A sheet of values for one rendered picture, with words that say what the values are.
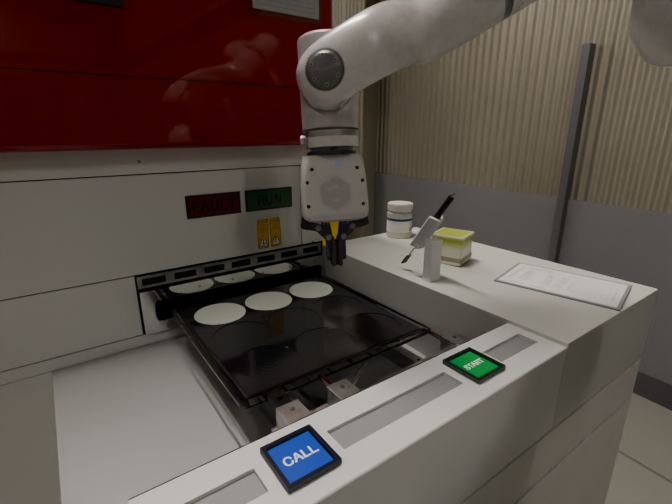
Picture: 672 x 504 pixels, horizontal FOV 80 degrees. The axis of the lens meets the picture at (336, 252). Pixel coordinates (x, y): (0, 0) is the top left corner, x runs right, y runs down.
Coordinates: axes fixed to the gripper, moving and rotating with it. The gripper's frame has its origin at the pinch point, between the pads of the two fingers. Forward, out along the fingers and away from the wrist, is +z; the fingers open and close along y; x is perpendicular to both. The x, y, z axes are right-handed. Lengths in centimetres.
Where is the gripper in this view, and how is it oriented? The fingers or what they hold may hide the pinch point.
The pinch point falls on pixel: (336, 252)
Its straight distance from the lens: 63.7
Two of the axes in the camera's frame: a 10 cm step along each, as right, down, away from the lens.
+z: 0.5, 9.8, 1.9
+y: 9.9, -0.7, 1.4
